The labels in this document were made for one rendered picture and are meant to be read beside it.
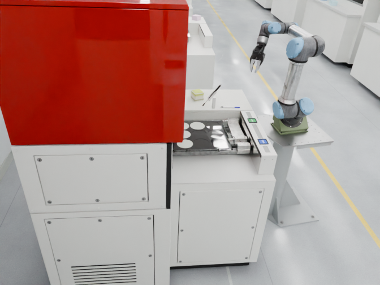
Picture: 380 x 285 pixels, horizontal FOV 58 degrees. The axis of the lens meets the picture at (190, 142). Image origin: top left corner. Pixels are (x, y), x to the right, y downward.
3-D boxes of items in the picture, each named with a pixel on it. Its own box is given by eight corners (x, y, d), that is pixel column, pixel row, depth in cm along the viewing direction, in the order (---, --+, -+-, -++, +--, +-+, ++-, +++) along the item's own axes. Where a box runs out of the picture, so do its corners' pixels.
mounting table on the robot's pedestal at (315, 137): (298, 125, 282) (302, 111, 275) (329, 155, 247) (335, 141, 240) (248, 130, 272) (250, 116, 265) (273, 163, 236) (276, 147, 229)
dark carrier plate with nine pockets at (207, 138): (175, 150, 208) (175, 149, 207) (171, 121, 236) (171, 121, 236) (229, 149, 211) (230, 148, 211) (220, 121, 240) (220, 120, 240)
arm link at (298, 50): (297, 121, 228) (320, 40, 195) (276, 122, 224) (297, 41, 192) (288, 111, 237) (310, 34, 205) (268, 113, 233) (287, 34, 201)
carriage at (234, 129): (237, 154, 215) (237, 150, 213) (226, 124, 245) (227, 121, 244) (249, 153, 216) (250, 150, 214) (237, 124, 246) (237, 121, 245)
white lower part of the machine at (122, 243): (56, 309, 213) (28, 215, 168) (78, 214, 281) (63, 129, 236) (169, 302, 220) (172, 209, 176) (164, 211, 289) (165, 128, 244)
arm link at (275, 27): (286, 21, 228) (278, 22, 239) (271, 21, 226) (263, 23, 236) (286, 33, 230) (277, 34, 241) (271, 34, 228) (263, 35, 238)
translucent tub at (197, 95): (194, 102, 247) (195, 94, 244) (190, 98, 253) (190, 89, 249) (203, 100, 250) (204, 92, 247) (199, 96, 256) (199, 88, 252)
